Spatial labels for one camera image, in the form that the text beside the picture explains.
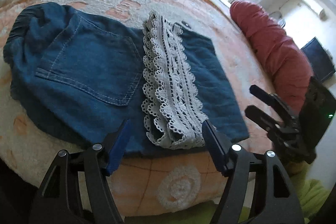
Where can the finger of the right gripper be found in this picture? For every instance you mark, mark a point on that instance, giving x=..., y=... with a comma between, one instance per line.
x=262, y=119
x=261, y=95

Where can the black monitor screen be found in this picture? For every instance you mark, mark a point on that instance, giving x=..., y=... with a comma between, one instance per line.
x=320, y=61

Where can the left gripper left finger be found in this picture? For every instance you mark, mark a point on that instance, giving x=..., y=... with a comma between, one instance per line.
x=114, y=145

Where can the lime green sleeve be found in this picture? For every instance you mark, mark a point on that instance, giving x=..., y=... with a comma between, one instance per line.
x=311, y=194

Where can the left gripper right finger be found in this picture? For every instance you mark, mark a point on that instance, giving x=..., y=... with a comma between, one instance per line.
x=218, y=146

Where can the peach white quilted bedspread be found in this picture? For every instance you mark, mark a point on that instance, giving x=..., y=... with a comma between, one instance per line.
x=141, y=186

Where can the red rolled blanket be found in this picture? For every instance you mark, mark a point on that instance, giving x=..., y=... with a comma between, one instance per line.
x=286, y=65

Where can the blue denim pants lace trim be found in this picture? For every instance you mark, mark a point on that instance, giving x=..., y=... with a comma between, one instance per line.
x=79, y=76

